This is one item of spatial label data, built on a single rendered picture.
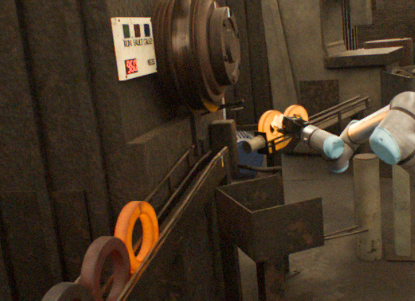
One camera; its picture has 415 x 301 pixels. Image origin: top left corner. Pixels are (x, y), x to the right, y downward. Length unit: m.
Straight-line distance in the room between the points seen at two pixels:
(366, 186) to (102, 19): 1.54
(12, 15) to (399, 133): 1.23
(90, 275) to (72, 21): 0.76
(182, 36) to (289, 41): 2.95
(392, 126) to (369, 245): 1.07
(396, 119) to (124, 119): 0.85
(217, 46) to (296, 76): 2.89
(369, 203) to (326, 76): 2.14
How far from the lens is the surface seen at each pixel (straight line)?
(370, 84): 4.45
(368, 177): 2.54
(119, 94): 1.54
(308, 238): 1.40
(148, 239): 1.40
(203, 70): 1.77
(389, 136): 1.68
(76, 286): 1.06
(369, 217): 2.60
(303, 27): 4.57
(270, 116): 2.33
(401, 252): 2.73
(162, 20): 1.80
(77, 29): 1.54
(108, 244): 1.17
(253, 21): 6.08
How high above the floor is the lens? 1.16
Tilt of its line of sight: 12 degrees down
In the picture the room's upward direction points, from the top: 6 degrees counter-clockwise
